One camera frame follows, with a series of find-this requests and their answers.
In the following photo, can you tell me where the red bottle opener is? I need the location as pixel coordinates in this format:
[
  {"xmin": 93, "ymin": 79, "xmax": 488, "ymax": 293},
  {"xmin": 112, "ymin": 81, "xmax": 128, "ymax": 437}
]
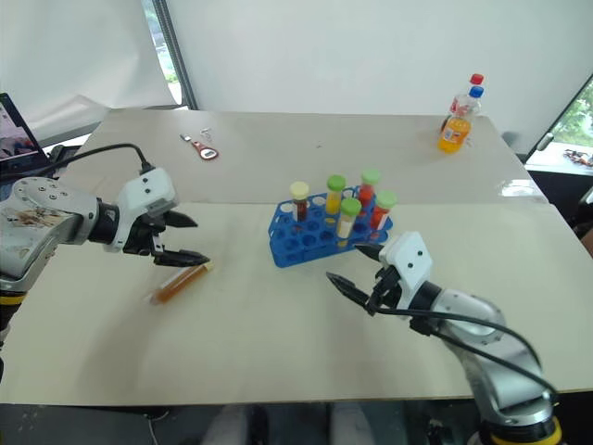
[{"xmin": 179, "ymin": 133, "xmax": 221, "ymax": 161}]

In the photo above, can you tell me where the green-capped orange-red test tube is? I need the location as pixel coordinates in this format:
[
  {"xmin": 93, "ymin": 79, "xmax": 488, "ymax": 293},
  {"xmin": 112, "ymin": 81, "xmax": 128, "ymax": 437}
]
[{"xmin": 371, "ymin": 190, "xmax": 399, "ymax": 232}]

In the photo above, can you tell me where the green-capped pale yellow test tube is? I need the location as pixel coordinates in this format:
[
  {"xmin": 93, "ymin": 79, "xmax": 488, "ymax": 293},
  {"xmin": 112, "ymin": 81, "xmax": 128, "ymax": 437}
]
[{"xmin": 336, "ymin": 197, "xmax": 363, "ymax": 248}]

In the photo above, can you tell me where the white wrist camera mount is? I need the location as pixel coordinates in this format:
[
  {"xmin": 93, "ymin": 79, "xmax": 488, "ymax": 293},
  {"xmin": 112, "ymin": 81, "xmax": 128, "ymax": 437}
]
[
  {"xmin": 102, "ymin": 166, "xmax": 179, "ymax": 254},
  {"xmin": 378, "ymin": 231, "xmax": 435, "ymax": 311}
]

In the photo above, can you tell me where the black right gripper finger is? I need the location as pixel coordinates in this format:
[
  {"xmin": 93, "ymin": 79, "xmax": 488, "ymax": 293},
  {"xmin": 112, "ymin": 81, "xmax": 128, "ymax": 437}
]
[
  {"xmin": 353, "ymin": 243, "xmax": 386, "ymax": 264},
  {"xmin": 325, "ymin": 271, "xmax": 372, "ymax": 308}
]

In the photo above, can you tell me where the cream-capped dark red test tube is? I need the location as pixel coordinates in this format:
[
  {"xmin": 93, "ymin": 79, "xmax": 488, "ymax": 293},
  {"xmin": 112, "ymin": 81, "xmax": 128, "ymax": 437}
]
[{"xmin": 289, "ymin": 181, "xmax": 311, "ymax": 223}]

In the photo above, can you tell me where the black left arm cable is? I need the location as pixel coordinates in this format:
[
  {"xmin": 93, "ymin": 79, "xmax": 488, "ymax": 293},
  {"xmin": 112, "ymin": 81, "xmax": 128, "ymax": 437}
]
[{"xmin": 40, "ymin": 143, "xmax": 155, "ymax": 177}]

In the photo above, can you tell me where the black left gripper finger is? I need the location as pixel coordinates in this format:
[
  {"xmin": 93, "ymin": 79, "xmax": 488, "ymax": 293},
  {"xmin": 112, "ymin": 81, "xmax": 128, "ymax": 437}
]
[
  {"xmin": 163, "ymin": 209, "xmax": 200, "ymax": 229},
  {"xmin": 153, "ymin": 248, "xmax": 211, "ymax": 269}
]

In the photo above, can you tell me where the laptop screen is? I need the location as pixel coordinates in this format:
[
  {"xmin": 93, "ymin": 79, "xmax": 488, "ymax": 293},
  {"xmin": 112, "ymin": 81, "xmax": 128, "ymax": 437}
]
[{"xmin": 0, "ymin": 92, "xmax": 51, "ymax": 176}]

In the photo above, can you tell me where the green-capped red test tube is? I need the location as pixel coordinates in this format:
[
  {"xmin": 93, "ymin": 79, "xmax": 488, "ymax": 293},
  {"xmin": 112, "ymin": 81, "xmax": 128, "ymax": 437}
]
[{"xmin": 358, "ymin": 168, "xmax": 383, "ymax": 210}]

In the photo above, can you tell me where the blue test tube rack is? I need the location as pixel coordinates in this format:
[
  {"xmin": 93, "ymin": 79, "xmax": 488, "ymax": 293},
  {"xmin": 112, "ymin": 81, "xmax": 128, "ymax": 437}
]
[{"xmin": 267, "ymin": 185, "xmax": 396, "ymax": 270}]

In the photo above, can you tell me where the dark window frame post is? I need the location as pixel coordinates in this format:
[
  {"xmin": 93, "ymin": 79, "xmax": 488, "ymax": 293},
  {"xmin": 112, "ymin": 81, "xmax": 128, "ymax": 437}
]
[{"xmin": 151, "ymin": 0, "xmax": 194, "ymax": 111}]

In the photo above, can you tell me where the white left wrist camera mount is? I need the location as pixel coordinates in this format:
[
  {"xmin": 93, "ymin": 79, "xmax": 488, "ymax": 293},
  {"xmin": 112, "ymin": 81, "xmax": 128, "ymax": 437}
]
[{"xmin": 102, "ymin": 166, "xmax": 179, "ymax": 254}]

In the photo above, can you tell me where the white backdrop sheet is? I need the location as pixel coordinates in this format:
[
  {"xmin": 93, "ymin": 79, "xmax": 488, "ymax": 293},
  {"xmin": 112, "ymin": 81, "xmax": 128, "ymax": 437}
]
[{"xmin": 0, "ymin": 0, "xmax": 184, "ymax": 145}]

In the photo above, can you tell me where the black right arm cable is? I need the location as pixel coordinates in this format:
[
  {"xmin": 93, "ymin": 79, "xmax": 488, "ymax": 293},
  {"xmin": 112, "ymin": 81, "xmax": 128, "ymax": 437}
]
[{"xmin": 369, "ymin": 303, "xmax": 559, "ymax": 403}]

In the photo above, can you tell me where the black object beside laptop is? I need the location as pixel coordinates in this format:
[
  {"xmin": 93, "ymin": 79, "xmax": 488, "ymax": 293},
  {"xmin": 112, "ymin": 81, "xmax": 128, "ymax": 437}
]
[{"xmin": 47, "ymin": 144, "xmax": 82, "ymax": 178}]

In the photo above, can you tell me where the clear bottle red cap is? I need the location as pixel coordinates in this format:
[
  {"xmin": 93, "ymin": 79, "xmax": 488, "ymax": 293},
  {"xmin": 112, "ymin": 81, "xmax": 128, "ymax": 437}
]
[{"xmin": 446, "ymin": 72, "xmax": 486, "ymax": 118}]

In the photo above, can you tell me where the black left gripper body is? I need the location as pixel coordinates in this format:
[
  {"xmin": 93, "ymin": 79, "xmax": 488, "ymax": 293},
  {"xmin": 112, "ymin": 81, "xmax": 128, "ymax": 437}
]
[{"xmin": 122, "ymin": 210, "xmax": 171, "ymax": 259}]

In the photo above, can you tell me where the small clutter on windowsill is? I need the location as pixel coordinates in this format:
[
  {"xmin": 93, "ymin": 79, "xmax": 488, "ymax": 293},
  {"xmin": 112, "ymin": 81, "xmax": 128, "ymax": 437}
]
[{"xmin": 561, "ymin": 147, "xmax": 593, "ymax": 167}]

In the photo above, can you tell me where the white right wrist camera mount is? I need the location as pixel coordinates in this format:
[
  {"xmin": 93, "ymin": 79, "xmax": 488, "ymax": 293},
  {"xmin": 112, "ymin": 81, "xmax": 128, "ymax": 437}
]
[{"xmin": 378, "ymin": 231, "xmax": 435, "ymax": 311}]

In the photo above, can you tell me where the orange soda bottle blue cap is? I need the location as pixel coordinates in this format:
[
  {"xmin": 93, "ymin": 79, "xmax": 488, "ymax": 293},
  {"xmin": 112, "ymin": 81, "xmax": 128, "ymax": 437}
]
[{"xmin": 436, "ymin": 85, "xmax": 486, "ymax": 155}]

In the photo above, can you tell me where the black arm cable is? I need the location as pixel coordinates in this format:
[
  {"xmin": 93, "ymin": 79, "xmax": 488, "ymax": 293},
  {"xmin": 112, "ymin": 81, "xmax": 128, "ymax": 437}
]
[
  {"xmin": 40, "ymin": 143, "xmax": 155, "ymax": 177},
  {"xmin": 369, "ymin": 303, "xmax": 559, "ymax": 403}
]

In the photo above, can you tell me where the cream-capped amber test tube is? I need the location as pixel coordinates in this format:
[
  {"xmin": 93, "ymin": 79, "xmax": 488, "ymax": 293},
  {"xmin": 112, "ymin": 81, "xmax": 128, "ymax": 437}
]
[{"xmin": 148, "ymin": 260, "xmax": 216, "ymax": 307}]

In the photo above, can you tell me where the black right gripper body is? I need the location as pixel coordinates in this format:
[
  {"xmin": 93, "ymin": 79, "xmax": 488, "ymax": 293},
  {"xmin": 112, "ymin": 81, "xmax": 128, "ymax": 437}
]
[{"xmin": 365, "ymin": 264, "xmax": 404, "ymax": 317}]

